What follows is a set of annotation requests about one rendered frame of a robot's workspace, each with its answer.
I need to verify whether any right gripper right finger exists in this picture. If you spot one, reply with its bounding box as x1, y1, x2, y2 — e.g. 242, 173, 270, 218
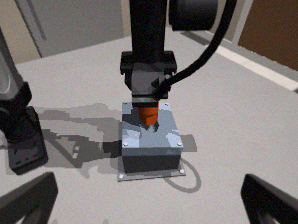
240, 173, 298, 224

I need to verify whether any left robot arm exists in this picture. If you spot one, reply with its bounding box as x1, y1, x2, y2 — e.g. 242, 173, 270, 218
0, 0, 218, 171

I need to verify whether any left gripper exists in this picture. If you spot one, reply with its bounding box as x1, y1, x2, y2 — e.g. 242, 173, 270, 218
120, 30, 177, 96

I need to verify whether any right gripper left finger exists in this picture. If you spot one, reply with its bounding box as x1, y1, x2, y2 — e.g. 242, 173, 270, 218
0, 171, 58, 224

